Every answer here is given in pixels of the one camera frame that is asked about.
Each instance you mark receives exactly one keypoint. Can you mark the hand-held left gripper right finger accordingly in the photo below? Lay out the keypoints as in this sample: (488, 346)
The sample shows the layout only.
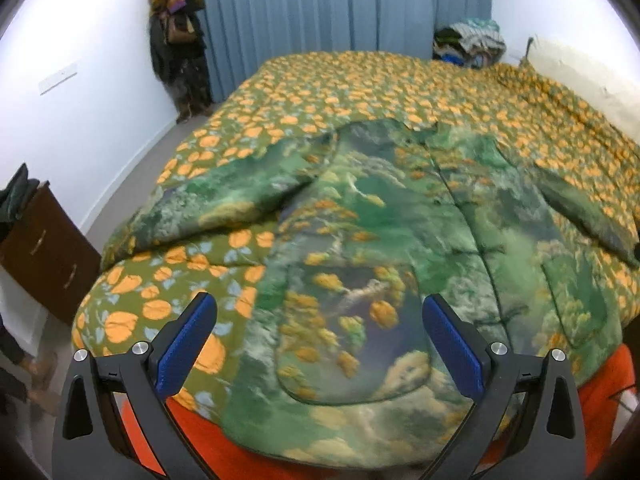
(452, 342)

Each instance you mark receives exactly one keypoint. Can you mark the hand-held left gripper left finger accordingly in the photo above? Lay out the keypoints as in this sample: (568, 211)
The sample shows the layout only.
(184, 342)

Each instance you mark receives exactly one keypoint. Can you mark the green printed jacket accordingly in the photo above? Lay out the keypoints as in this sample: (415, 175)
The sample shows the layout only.
(400, 240)

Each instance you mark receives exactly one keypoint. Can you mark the pile of clothes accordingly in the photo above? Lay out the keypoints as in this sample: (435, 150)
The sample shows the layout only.
(470, 42)

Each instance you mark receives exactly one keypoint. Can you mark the hanging clothes on rack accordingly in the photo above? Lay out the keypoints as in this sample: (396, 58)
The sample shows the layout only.
(179, 35)

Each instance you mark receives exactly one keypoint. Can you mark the brown wooden cabinet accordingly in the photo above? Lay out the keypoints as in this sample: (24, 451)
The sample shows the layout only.
(47, 255)

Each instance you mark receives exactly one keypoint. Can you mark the dark cloth on cabinet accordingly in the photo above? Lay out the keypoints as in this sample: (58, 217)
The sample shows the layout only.
(15, 200)

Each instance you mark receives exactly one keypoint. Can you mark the orange floral bedspread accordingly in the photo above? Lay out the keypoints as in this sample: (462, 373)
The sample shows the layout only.
(360, 85)

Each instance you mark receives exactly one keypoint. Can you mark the cream pillow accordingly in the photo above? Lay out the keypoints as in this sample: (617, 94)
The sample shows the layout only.
(585, 75)

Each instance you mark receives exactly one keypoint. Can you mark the blue curtain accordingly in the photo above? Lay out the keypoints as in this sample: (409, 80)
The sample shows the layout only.
(320, 10)

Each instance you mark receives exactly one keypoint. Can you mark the white wall strip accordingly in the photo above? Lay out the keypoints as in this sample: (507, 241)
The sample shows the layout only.
(57, 81)

